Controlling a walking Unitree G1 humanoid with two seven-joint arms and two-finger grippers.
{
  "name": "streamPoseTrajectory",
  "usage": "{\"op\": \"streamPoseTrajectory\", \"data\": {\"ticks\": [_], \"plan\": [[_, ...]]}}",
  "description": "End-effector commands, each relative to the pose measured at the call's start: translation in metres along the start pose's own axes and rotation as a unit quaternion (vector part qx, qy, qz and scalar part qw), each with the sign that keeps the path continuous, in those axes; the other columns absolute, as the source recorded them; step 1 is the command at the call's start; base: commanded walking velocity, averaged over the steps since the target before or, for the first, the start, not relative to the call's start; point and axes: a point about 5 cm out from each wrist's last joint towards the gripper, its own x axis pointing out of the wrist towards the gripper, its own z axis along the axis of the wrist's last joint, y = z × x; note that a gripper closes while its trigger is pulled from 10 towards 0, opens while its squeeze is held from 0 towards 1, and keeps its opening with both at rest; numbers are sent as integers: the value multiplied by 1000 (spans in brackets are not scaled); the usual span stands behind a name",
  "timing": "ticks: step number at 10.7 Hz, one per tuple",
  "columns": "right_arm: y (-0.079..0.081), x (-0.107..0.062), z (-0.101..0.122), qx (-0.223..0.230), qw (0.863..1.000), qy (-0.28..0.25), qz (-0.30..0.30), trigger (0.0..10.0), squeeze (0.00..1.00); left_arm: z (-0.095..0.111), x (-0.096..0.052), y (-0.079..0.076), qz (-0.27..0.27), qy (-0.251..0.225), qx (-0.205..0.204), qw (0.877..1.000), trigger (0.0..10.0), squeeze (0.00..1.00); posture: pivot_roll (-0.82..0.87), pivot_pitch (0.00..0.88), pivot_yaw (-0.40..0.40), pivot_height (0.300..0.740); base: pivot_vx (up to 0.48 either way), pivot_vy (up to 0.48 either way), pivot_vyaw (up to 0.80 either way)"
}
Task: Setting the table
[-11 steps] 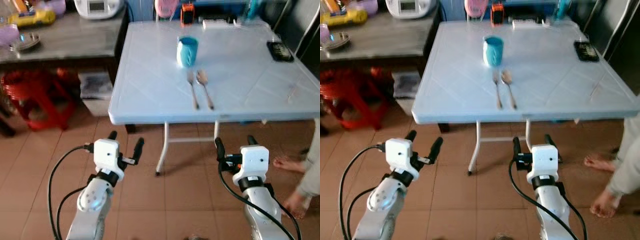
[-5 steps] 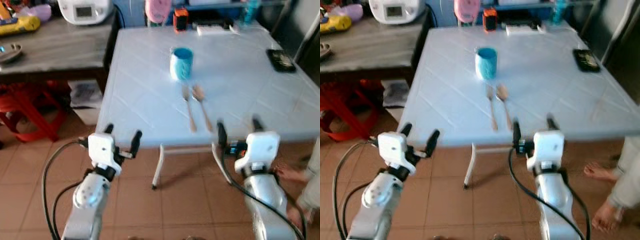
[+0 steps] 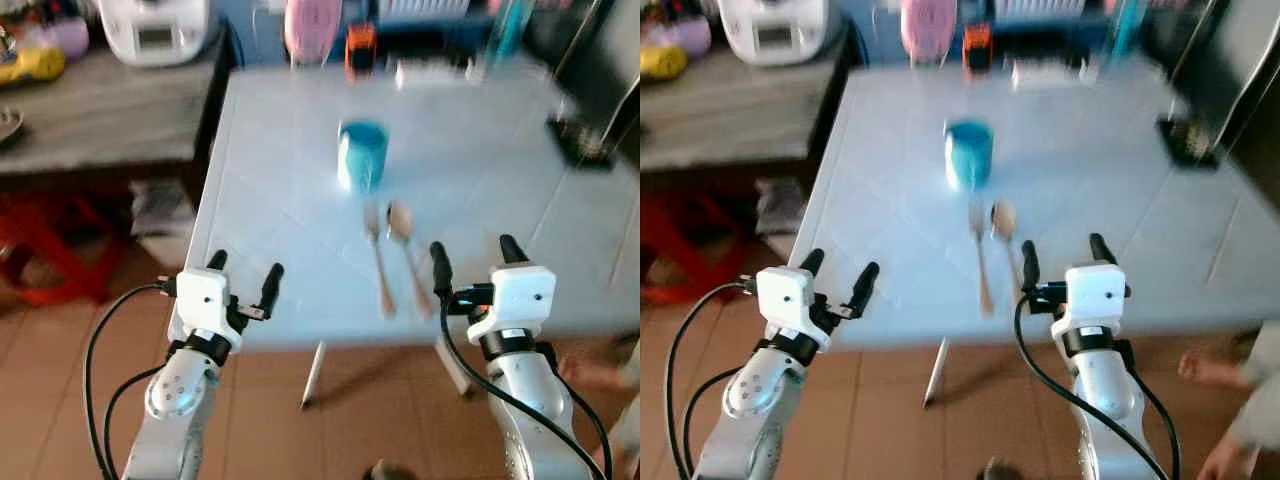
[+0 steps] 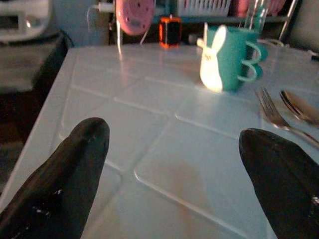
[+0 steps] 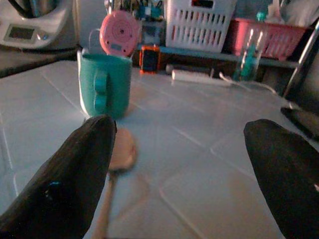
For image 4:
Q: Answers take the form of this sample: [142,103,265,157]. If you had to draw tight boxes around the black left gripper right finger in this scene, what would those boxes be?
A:
[238,128,319,239]

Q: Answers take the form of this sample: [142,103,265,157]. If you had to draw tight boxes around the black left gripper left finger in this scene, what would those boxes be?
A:
[0,117,110,239]

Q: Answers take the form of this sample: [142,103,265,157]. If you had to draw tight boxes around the silver metal fork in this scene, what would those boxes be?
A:
[254,87,319,149]

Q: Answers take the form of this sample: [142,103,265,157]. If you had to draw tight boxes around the silver metal spoon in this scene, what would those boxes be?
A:
[279,90,319,127]

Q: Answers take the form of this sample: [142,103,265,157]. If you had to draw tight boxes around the dark cabinet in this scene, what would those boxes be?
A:
[0,31,74,95]

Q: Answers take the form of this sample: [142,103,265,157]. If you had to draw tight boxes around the teal rabbit cup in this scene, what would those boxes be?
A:
[196,22,269,92]

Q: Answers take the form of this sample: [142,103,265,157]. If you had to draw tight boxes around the metal shelf rack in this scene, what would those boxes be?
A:
[152,0,300,43]

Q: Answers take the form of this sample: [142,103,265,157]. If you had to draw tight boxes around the clear glass tumbler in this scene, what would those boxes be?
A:
[243,0,269,31]

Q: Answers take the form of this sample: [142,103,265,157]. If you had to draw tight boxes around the white appliance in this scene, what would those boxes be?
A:
[0,0,53,43]

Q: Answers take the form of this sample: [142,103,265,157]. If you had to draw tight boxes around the pink round fan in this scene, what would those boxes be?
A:
[115,0,156,36]

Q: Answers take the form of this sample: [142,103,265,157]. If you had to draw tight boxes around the orange and black box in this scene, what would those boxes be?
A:
[159,14,182,48]

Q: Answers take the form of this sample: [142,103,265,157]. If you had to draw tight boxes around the white plastic basket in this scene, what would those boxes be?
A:
[176,0,232,17]

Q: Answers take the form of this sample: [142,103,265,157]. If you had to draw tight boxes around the white charger plug with cable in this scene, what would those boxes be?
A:
[86,2,117,33]

